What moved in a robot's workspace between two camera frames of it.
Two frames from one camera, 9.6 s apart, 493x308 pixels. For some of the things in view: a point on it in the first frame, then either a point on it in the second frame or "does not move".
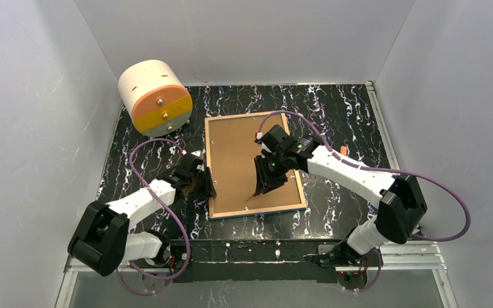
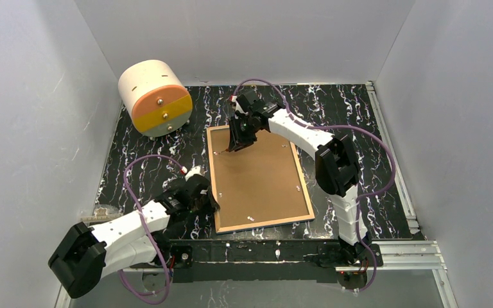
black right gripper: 268,165 to 240,129
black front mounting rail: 264,261 does not move
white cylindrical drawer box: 155,98 does not move
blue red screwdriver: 254,195 to 217,153
